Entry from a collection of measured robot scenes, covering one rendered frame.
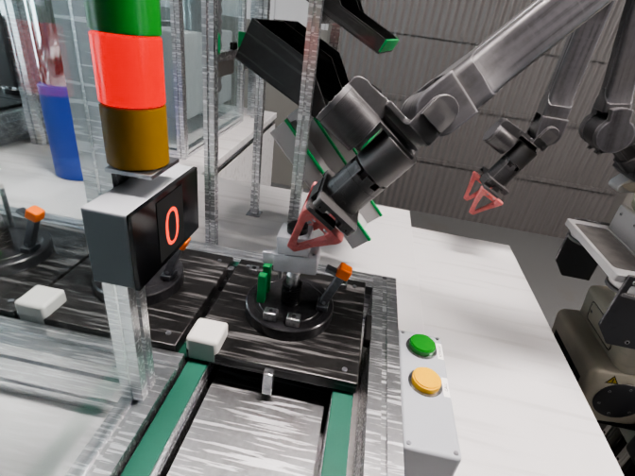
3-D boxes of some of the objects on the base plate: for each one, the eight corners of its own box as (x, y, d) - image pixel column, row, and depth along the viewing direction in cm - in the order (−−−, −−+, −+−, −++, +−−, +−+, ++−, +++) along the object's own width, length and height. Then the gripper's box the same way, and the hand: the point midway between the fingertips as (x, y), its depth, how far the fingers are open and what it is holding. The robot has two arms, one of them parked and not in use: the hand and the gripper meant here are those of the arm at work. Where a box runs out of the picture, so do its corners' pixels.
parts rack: (318, 222, 117) (368, -137, 78) (293, 296, 85) (356, -247, 46) (249, 210, 119) (265, -148, 80) (199, 277, 87) (185, -264, 48)
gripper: (390, 205, 47) (304, 275, 54) (389, 174, 56) (316, 237, 63) (351, 166, 45) (266, 243, 53) (356, 140, 54) (283, 209, 61)
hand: (297, 236), depth 57 cm, fingers closed on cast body, 4 cm apart
